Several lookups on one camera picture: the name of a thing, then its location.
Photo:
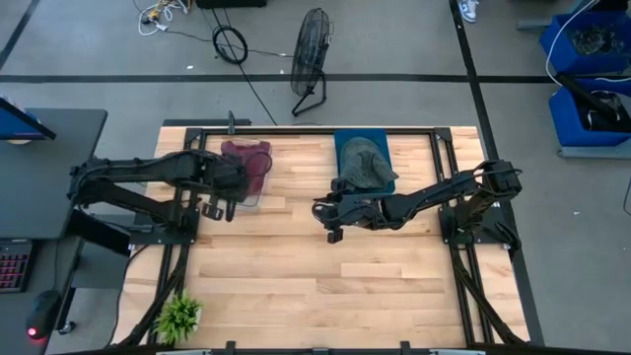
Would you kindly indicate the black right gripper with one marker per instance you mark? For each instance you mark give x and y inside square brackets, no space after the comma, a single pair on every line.
[335,212]

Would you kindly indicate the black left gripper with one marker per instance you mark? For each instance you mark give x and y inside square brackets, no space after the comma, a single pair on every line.
[229,180]

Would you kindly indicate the grey hat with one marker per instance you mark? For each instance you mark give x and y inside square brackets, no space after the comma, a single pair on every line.
[366,165]

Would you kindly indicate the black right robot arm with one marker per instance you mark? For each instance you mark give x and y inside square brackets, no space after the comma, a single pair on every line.
[443,192]

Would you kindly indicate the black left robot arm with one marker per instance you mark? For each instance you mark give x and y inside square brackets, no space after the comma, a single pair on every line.
[138,170]

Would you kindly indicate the blue plastic tray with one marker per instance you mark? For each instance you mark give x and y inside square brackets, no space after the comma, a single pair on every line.
[345,138]

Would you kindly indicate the green potted plant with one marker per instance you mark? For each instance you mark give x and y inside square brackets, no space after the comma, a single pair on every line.
[177,319]

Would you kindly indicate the black floor fan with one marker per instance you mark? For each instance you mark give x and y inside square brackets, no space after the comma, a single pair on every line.
[309,54]

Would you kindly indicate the black desk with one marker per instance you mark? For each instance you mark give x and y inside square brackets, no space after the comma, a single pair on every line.
[34,187]

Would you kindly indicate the black computer mouse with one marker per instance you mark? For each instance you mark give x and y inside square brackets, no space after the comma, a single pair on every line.
[43,313]

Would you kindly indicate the black keyboard red backlight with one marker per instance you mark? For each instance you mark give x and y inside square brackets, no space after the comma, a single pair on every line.
[14,268]

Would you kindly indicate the computer monitor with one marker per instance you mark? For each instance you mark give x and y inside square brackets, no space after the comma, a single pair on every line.
[20,120]

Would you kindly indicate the person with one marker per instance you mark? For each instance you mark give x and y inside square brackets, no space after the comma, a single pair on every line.
[468,9]

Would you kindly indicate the blue bin with black tube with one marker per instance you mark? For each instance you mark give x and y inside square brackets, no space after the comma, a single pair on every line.
[567,118]

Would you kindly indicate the grey bin platform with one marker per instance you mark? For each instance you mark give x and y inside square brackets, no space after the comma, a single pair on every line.
[591,152]

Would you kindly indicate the blue bin with dark parts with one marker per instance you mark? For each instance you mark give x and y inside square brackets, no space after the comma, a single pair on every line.
[557,49]

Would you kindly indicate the black tube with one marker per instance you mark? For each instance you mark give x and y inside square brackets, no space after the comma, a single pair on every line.
[586,96]

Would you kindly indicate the blue storage bins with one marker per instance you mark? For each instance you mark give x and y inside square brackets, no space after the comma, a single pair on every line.
[557,44]

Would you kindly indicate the black table frame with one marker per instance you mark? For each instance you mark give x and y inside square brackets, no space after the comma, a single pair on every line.
[315,131]

